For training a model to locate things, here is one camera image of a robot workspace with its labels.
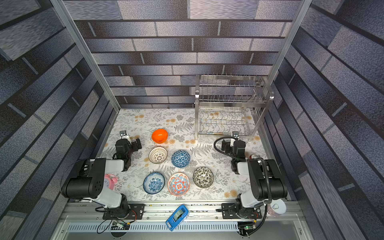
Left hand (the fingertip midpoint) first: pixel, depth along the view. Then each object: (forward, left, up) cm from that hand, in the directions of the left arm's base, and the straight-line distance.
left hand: (131, 138), depth 94 cm
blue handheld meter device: (-43, -33, -2) cm, 54 cm away
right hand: (0, -65, 0) cm, 66 cm away
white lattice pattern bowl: (-9, -18, -5) cm, 21 cm away
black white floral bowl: (-23, -46, -6) cm, 52 cm away
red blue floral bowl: (-26, -32, -6) cm, 42 cm away
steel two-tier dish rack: (+20, -63, +12) cm, 67 cm away
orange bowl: (+5, -17, -4) cm, 18 cm away
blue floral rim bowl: (-26, -18, -6) cm, 32 cm away
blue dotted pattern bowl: (-11, -33, -7) cm, 35 cm away
